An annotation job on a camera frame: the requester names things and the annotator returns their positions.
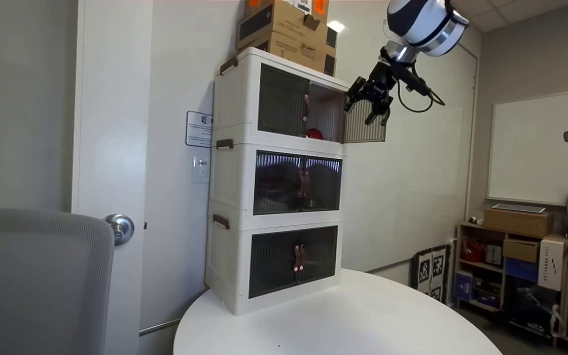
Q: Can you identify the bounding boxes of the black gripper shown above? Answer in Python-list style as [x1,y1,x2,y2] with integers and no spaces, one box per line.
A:
[346,61,409,124]

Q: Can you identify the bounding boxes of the tinted door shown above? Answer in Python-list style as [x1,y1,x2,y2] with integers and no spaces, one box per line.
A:
[259,65,308,136]
[344,98,387,143]

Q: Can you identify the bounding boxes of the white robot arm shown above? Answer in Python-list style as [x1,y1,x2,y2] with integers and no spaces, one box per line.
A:
[346,0,470,124]

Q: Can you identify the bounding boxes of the small object inside top cabinet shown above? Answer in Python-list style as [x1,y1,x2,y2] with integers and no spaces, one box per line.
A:
[306,128,324,139]

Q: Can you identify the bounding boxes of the cardboard box on cabinet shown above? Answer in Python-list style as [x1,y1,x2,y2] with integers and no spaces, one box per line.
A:
[237,0,336,74]

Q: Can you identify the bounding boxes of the middle cabinet tinted doors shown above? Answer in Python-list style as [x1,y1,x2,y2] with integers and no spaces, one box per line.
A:
[253,149,342,214]

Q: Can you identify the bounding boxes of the cabinet tinted doors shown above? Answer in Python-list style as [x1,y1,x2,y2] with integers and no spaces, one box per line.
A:
[249,226,338,297]
[253,149,342,214]

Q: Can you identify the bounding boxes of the bottom cabinet tinted doors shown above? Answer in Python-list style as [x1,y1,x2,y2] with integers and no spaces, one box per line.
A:
[249,226,338,297]

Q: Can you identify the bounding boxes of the calibration marker board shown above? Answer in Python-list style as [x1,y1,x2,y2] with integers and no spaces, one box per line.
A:
[411,244,450,301]

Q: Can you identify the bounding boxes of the cardboard box on shelf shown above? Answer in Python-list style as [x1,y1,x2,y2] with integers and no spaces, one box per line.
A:
[484,207,553,236]

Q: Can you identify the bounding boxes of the wooden storage shelf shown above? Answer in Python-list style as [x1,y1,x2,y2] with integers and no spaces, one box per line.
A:
[452,222,568,345]

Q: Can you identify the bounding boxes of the white box on shelf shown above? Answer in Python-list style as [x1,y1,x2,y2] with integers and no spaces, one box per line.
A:
[539,234,568,291]

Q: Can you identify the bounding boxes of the white door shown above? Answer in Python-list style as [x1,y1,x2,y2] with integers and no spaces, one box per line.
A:
[72,0,154,355]

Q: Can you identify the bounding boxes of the grey office chair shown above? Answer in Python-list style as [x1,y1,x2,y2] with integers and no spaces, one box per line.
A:
[0,208,115,355]

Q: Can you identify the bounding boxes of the white stacked cabinet frame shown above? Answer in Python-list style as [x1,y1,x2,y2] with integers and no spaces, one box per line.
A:
[206,47,348,313]

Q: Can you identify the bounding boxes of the whiteboard on wall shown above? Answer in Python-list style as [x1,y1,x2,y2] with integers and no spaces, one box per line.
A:
[488,90,568,205]

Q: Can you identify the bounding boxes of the wall sign plate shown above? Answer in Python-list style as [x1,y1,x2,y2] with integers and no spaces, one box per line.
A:
[186,110,214,147]

